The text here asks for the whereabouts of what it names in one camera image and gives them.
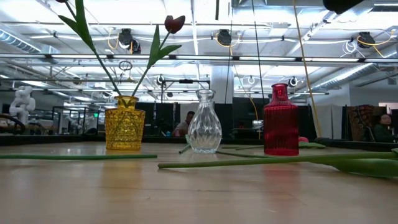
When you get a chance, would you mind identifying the clear glass vase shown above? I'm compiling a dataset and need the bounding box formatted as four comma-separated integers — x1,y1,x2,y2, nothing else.
185,89,223,154

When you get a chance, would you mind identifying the black hanging cable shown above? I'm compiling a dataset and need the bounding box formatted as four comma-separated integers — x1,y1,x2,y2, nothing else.
251,0,266,105

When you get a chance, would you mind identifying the yellow glass vase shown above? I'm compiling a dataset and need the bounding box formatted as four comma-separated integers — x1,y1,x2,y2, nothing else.
104,95,146,152

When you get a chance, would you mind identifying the person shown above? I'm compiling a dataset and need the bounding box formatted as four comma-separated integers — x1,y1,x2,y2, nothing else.
172,110,197,138
372,113,398,144

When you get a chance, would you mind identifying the large-leafed green tulip stem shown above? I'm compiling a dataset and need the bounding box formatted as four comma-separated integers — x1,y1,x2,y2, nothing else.
55,0,123,98

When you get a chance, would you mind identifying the thin green stem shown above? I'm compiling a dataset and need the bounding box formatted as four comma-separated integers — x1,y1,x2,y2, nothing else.
0,153,159,161

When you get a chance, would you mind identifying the dark maroon artificial tulip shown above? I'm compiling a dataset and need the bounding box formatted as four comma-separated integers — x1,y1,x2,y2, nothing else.
131,14,187,108

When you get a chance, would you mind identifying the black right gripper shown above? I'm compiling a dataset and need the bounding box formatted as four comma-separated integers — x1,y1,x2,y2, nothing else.
322,0,365,15

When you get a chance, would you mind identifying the black partition panel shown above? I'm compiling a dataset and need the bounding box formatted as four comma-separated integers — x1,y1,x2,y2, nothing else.
213,97,315,141
136,101,182,138

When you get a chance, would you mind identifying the yellow hanging cable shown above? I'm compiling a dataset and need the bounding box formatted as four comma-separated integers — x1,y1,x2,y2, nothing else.
291,0,323,139

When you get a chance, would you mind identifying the red glass vase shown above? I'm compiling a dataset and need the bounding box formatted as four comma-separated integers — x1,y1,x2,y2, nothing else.
263,83,300,157

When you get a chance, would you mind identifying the hanging coiled cable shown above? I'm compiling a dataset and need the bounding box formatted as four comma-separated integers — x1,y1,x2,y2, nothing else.
118,60,134,72

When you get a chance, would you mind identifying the black background stand frame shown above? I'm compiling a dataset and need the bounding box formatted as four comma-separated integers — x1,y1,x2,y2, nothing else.
160,78,211,105

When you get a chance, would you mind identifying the black ceiling cable reel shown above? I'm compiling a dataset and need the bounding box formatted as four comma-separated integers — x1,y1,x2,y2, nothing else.
216,29,233,47
118,27,142,54
357,30,376,49

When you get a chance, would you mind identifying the patterned hanging cloth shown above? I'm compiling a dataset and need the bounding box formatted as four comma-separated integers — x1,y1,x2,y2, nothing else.
347,104,389,142

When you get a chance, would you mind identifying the long ceiling light bar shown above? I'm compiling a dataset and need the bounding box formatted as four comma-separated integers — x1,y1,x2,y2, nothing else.
0,52,398,64

